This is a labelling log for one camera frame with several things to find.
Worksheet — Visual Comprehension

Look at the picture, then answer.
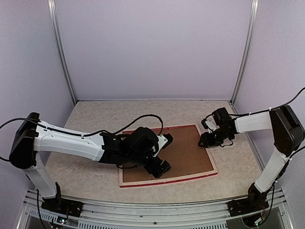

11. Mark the aluminium front rail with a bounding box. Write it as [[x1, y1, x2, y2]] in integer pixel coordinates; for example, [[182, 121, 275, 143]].
[[16, 189, 294, 229]]

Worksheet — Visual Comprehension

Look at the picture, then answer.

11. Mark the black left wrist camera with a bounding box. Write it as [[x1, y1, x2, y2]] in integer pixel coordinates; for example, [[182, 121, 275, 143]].
[[128, 127, 173, 157]]

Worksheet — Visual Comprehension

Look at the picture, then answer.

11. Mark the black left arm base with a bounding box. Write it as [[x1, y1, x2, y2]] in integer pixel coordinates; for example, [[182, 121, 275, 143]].
[[41, 182, 83, 218]]

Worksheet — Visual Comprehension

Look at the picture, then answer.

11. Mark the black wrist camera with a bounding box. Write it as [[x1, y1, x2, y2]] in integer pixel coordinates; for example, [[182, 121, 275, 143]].
[[128, 127, 173, 157], [201, 107, 232, 133]]

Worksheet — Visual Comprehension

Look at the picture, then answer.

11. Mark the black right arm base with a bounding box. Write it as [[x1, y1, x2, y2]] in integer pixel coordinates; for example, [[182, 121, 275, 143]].
[[227, 183, 271, 217]]

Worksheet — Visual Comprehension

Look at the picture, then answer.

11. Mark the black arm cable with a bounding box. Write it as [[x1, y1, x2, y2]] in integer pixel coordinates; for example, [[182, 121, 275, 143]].
[[81, 114, 164, 138], [228, 87, 305, 117]]

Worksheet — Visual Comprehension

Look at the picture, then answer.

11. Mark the left aluminium corner post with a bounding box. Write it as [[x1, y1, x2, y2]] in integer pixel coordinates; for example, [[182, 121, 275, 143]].
[[48, 0, 78, 105]]

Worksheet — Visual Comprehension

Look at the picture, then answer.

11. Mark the right aluminium corner post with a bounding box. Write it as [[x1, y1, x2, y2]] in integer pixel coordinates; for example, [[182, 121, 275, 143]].
[[230, 0, 259, 105]]

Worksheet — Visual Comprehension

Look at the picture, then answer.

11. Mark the light wood picture frame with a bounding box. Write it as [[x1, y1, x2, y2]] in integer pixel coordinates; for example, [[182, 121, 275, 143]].
[[118, 123, 219, 188]]

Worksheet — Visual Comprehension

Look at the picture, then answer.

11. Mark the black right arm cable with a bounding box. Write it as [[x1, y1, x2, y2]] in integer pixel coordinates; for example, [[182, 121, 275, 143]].
[[228, 87, 305, 117]]

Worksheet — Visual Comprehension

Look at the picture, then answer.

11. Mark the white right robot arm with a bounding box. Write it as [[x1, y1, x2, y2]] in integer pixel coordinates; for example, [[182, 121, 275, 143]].
[[198, 105, 305, 193]]

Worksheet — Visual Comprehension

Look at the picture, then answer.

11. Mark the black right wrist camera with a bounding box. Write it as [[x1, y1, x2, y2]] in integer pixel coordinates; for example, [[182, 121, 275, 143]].
[[201, 107, 232, 133]]

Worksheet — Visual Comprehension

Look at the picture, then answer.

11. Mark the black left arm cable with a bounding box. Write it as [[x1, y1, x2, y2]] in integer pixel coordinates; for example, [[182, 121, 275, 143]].
[[81, 114, 164, 138]]

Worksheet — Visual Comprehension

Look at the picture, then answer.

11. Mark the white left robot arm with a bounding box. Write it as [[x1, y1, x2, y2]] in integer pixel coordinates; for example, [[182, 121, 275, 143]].
[[9, 112, 173, 212]]

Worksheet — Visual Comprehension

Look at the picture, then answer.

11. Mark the aluminium corner post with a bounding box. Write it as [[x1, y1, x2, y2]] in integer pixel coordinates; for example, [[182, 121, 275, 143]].
[[48, 0, 78, 105], [230, 0, 259, 105]]

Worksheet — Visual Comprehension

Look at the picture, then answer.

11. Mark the brown cardboard backing board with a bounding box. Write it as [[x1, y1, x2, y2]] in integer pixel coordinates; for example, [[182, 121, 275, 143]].
[[121, 125, 215, 183]]

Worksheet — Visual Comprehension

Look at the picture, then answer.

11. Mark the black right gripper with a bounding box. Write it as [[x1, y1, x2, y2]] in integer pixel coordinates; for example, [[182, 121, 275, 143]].
[[198, 127, 231, 147]]

